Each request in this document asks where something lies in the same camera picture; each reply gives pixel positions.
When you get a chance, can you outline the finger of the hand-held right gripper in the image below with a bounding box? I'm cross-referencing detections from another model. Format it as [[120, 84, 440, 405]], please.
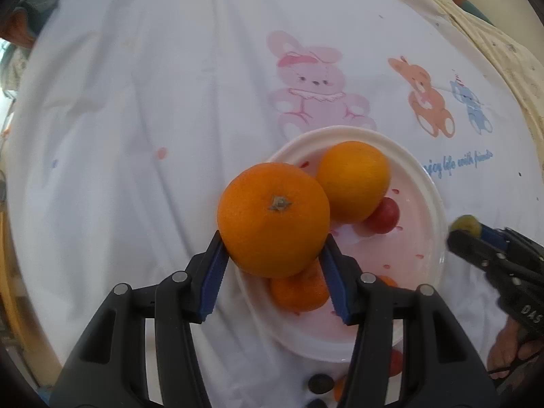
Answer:
[[478, 223, 544, 264], [447, 229, 511, 275]]

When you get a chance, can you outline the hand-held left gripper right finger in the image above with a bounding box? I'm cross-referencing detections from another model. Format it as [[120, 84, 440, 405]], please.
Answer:
[[319, 234, 498, 408]]

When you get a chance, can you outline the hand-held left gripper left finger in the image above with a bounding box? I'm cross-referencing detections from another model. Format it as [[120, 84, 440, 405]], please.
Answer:
[[49, 229, 232, 408]]

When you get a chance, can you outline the green grape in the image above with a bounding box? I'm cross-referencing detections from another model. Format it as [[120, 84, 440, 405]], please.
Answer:
[[450, 215, 480, 234]]

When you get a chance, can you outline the pink strawberry pattern plate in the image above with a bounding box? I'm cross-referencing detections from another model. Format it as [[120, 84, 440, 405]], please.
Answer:
[[236, 125, 449, 363]]

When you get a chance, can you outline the red cherry tomato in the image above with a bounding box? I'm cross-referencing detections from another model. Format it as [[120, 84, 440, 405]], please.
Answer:
[[387, 348, 404, 378], [361, 198, 401, 235]]

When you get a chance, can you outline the large orange with stem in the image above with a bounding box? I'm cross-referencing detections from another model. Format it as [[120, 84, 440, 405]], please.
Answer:
[[217, 162, 331, 279]]

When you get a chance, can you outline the large smooth orange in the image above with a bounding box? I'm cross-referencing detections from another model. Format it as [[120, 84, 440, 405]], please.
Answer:
[[316, 141, 391, 224]]

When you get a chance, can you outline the person's right hand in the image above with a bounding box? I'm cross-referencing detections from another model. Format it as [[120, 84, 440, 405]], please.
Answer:
[[488, 319, 528, 380]]

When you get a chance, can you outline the white cartoon animal bed sheet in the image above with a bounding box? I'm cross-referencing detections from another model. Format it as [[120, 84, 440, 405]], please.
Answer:
[[6, 0, 544, 408]]

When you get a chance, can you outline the beige patterned quilt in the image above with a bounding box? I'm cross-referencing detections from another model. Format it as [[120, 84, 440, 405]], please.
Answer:
[[382, 0, 544, 166]]

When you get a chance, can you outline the wooden chair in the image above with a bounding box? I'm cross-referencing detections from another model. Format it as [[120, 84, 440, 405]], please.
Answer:
[[0, 208, 47, 387]]

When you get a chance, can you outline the grey and orange blanket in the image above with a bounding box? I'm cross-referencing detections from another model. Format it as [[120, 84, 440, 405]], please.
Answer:
[[0, 0, 122, 49]]

